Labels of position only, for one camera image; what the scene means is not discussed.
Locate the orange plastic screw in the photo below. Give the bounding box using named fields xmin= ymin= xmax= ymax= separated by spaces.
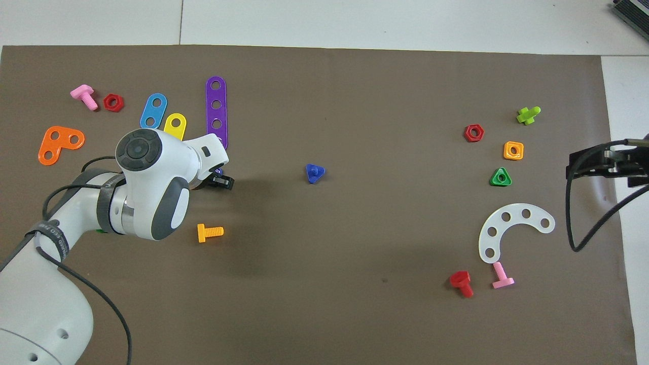
xmin=197 ymin=223 xmax=225 ymax=243

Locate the red hex-head plastic screw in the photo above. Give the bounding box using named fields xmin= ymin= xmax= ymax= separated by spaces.
xmin=449 ymin=271 xmax=475 ymax=298

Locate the pink plastic screw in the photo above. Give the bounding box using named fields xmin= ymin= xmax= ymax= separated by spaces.
xmin=491 ymin=261 xmax=515 ymax=289
xmin=69 ymin=84 xmax=99 ymax=111

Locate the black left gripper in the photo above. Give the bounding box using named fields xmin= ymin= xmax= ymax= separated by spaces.
xmin=193 ymin=173 xmax=235 ymax=192

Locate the black ribbed device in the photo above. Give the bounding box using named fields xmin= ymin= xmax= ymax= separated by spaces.
xmin=611 ymin=0 xmax=649 ymax=28

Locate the blue two-hole strip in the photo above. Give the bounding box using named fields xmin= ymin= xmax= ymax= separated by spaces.
xmin=139 ymin=93 xmax=168 ymax=130

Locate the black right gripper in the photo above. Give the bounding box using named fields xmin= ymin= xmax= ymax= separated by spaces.
xmin=566 ymin=134 xmax=649 ymax=188

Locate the blue triangle-head plastic screw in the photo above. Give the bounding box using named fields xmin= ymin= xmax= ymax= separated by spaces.
xmin=305 ymin=163 xmax=327 ymax=185

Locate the lime cross-head plastic screw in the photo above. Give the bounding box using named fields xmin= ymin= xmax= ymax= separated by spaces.
xmin=516 ymin=105 xmax=542 ymax=126

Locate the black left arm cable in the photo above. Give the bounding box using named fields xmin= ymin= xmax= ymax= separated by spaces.
xmin=42 ymin=155 xmax=133 ymax=365

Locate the brown table mat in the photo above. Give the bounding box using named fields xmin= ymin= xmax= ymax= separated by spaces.
xmin=0 ymin=45 xmax=638 ymax=365

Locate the purple four-hole strip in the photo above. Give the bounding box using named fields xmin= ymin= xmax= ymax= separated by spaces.
xmin=205 ymin=76 xmax=229 ymax=151

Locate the white curved five-hole plate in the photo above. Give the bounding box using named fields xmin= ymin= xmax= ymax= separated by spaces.
xmin=478 ymin=203 xmax=556 ymax=264

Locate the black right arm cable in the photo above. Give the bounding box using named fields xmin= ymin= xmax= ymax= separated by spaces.
xmin=564 ymin=139 xmax=649 ymax=252

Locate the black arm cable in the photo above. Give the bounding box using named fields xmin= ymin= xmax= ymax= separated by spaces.
xmin=564 ymin=139 xmax=649 ymax=252
xmin=42 ymin=155 xmax=133 ymax=365

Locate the yellow three-hole strip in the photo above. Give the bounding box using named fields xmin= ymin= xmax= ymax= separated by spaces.
xmin=163 ymin=113 xmax=187 ymax=142

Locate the orange three-hole corner plate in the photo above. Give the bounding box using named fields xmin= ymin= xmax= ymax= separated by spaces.
xmin=38 ymin=126 xmax=86 ymax=166

